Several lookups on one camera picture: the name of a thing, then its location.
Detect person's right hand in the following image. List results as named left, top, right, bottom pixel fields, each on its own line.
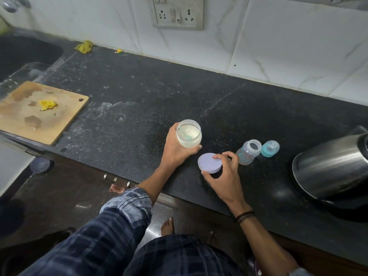
left=200, top=151, right=253, bottom=218

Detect person's left hand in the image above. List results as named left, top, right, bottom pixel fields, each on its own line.
left=159, top=123, right=203, bottom=171

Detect glass jar of white powder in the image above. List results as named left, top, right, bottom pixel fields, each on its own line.
left=176, top=119, right=203, bottom=149

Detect teal measuring scoop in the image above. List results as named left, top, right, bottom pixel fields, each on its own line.
left=177, top=125, right=192, bottom=140

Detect lavender round jar lid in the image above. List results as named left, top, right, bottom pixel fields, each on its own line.
left=197, top=153, right=223, bottom=174

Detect clear baby bottle teal print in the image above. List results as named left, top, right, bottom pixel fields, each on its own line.
left=235, top=139, right=263, bottom=166

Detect teal baby bottle cap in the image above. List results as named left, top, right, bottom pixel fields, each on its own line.
left=260, top=140, right=280, bottom=158

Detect person's right forearm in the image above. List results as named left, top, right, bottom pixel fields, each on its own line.
left=237, top=214, right=299, bottom=276

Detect person's left forearm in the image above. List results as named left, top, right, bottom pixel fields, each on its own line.
left=137, top=165, right=173, bottom=206

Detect person's right foot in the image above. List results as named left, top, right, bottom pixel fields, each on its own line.
left=206, top=230, right=220, bottom=248

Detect person's foot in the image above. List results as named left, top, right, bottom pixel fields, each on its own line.
left=160, top=217, right=175, bottom=237
left=206, top=230, right=220, bottom=248

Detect person's left foot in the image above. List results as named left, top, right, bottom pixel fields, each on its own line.
left=160, top=217, right=175, bottom=237

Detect black wrist bands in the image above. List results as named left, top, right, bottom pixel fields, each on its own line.
left=235, top=211, right=256, bottom=225

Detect blue plaid shirt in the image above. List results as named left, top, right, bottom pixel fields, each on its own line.
left=18, top=187, right=314, bottom=276

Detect steel black electric kettle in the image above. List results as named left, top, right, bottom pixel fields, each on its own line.
left=292, top=125, right=368, bottom=210

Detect clear blue round lid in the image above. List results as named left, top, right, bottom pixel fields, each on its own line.
left=30, top=156, right=52, bottom=174

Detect yellow peel scrap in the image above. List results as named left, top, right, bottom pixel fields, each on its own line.
left=39, top=100, right=58, bottom=111

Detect crumpled yellow cloth scrap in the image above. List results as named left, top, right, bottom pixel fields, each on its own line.
left=74, top=40, right=94, bottom=54

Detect wooden cutting board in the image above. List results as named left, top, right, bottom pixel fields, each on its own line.
left=0, top=80, right=90, bottom=146

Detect white appliance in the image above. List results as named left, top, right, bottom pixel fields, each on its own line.
left=0, top=135, right=36, bottom=197

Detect black kitchen sink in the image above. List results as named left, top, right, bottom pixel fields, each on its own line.
left=0, top=33, right=64, bottom=84

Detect grey wall switch socket plate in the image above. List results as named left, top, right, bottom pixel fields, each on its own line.
left=149, top=0, right=205, bottom=31

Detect metal wall tap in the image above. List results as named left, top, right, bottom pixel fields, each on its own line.
left=0, top=0, right=31, bottom=13

